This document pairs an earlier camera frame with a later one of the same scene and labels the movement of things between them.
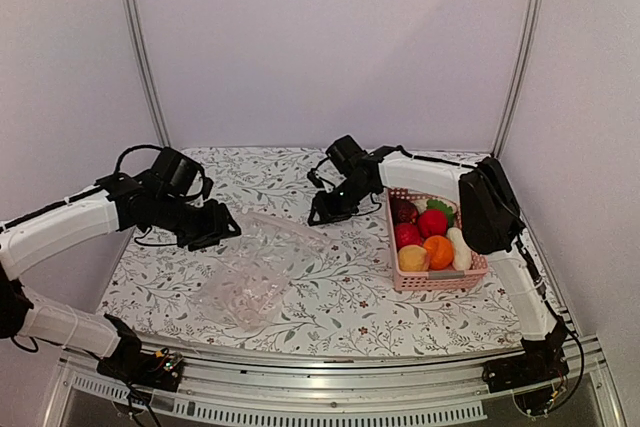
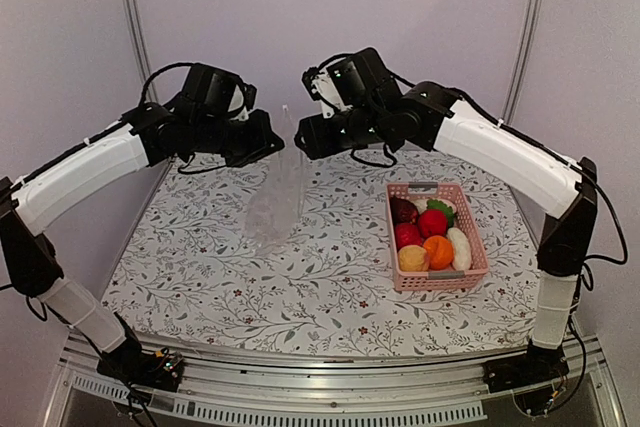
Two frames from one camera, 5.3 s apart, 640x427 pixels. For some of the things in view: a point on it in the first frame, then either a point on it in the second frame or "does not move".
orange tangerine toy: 439,251 does not move
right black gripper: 326,210 to 317,143
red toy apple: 407,234 does not move
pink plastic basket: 431,280 does not move
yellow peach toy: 413,258 does not move
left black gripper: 216,228 to 265,137
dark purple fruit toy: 404,211 does not move
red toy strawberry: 432,222 does not move
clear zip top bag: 249,274 to 276,202
